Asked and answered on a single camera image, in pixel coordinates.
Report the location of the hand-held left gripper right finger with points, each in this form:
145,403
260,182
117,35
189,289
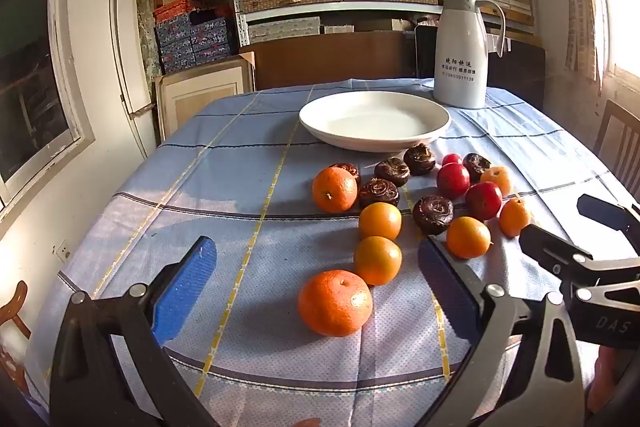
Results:
447,289

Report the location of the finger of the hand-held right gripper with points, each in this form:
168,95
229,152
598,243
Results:
545,243
605,209

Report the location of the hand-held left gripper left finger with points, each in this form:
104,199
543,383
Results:
185,287

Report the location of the small smooth orange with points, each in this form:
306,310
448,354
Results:
468,237
380,221
515,218
377,260

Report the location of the red apple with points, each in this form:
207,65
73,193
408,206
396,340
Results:
483,201
453,180

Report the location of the pale yellow orange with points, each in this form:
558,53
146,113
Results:
497,181

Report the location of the large orange mandarin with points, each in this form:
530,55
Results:
334,190
335,304

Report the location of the small red cherry tomato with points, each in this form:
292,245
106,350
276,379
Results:
451,159

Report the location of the white oval plate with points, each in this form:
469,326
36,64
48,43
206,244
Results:
375,127

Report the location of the dark wooden chair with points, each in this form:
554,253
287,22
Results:
617,142

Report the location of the blue checked tablecloth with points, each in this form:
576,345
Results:
225,207

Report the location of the dark brown panel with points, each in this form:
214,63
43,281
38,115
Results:
520,72

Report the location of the reddish wooden chair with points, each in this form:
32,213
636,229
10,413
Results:
15,307

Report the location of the light wooden framed panel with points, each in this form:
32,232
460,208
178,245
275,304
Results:
200,94

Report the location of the white thermos jug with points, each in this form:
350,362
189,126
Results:
457,57

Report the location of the white leaning strip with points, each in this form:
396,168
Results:
120,57

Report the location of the white framed window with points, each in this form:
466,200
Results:
67,72

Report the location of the stack of blue patterned boxes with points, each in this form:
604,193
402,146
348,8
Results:
195,39

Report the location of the marbled panel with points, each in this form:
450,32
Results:
145,32

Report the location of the wall socket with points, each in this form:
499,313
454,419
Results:
62,251

